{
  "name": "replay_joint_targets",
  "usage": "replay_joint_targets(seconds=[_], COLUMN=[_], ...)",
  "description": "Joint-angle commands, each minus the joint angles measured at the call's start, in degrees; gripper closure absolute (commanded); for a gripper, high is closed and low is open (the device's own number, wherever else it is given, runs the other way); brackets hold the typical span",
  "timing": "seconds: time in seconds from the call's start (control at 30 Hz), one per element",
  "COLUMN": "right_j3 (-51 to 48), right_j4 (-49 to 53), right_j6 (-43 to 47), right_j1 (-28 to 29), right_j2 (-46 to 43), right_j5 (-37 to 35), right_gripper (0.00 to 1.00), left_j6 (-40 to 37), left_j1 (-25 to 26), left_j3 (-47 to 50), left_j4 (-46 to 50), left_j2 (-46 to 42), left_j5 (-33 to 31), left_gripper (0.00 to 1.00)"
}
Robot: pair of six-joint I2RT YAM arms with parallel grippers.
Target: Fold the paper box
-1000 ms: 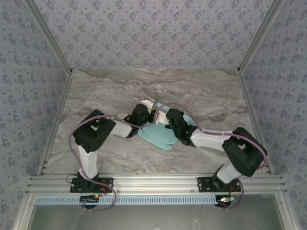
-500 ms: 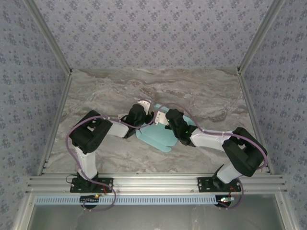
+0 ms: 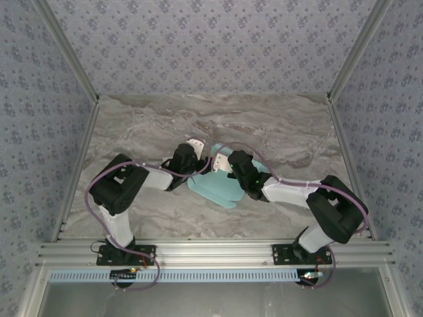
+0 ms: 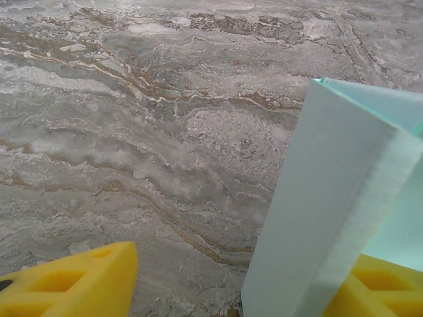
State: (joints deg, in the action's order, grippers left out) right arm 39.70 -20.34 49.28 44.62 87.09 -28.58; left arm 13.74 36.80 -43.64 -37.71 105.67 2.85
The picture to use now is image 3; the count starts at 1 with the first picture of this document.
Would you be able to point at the aluminium table end rail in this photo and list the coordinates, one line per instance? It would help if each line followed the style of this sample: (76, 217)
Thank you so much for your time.
(148, 95)

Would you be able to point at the small black controller board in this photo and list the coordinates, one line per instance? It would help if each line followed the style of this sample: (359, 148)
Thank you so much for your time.
(122, 274)
(310, 275)

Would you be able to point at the light blue paper box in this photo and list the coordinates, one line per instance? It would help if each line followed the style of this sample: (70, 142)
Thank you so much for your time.
(215, 188)

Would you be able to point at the aluminium table side rail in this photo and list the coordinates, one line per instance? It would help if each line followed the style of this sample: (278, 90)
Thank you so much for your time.
(345, 138)
(85, 138)

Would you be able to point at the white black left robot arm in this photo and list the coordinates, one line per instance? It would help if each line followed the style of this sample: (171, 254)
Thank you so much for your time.
(119, 228)

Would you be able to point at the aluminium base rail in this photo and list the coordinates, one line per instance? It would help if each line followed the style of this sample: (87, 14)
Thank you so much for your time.
(211, 251)

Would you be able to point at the grey metal lower panel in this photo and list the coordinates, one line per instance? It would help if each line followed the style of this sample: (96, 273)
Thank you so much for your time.
(215, 300)

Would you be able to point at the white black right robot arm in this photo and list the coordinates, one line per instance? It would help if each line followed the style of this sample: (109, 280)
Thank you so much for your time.
(287, 193)

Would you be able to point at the aluminium frame post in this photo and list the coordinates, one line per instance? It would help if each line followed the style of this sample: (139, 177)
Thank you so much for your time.
(66, 49)
(360, 49)

